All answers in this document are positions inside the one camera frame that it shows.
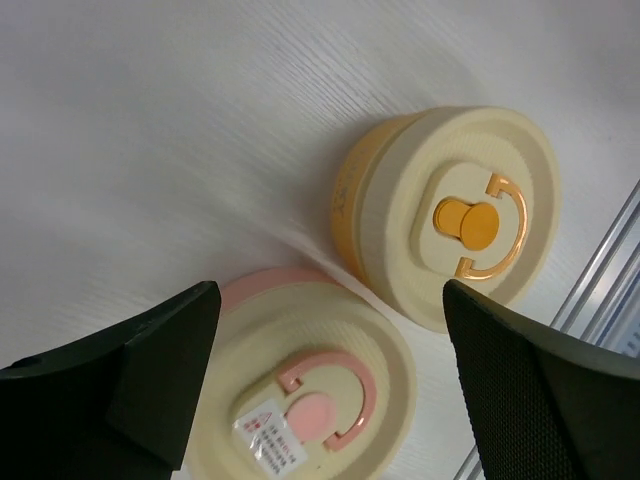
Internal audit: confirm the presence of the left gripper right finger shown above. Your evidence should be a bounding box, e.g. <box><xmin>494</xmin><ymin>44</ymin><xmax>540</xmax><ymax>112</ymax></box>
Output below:
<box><xmin>442</xmin><ymin>280</ymin><xmax>639</xmax><ymax>479</ymax></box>

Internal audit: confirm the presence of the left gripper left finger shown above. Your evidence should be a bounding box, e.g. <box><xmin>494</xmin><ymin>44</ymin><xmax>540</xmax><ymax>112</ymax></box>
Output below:
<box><xmin>1</xmin><ymin>281</ymin><xmax>221</xmax><ymax>479</ymax></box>

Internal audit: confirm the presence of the pink bowl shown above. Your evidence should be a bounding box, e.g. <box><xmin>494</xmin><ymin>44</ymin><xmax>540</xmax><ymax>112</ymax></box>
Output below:
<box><xmin>220</xmin><ymin>267</ymin><xmax>336</xmax><ymax>315</ymax></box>

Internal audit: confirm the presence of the lid with pink knob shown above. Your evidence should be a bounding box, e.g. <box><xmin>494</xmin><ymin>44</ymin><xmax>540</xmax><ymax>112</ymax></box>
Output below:
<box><xmin>186</xmin><ymin>282</ymin><xmax>416</xmax><ymax>479</ymax></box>

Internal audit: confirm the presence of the lid with orange knob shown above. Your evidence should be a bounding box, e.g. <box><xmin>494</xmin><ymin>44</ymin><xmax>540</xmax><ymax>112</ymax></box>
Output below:
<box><xmin>358</xmin><ymin>107</ymin><xmax>560</xmax><ymax>332</ymax></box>

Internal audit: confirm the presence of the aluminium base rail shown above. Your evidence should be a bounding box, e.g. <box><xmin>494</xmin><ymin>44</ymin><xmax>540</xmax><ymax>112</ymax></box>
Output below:
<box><xmin>458</xmin><ymin>193</ymin><xmax>639</xmax><ymax>479</ymax></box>

